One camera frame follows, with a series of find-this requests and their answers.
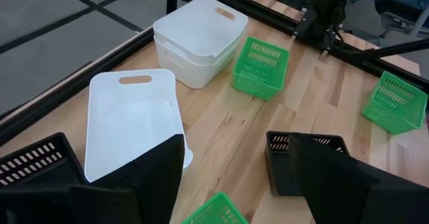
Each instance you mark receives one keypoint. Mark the green plastic basket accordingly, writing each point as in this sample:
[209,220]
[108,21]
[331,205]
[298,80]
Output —
[261,69]
[395,106]
[218,212]

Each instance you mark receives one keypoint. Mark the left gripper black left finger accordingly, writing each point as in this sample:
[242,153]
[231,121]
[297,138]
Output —
[151,183]

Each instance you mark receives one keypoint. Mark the white plastic basket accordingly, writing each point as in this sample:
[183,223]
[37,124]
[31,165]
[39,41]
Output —
[201,29]
[127,123]
[187,73]

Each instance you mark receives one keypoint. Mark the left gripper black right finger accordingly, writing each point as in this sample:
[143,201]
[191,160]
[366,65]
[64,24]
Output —
[335,190]

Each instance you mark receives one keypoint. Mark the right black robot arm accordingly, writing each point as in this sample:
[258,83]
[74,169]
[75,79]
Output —
[321,12]

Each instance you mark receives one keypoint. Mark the black plastic basket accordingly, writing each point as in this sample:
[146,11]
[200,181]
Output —
[67,170]
[279,170]

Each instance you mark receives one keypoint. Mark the office chair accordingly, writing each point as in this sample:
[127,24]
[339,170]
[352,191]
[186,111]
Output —
[402,19]

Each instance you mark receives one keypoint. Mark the black aluminium table frame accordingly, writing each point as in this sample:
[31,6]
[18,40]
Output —
[67,91]

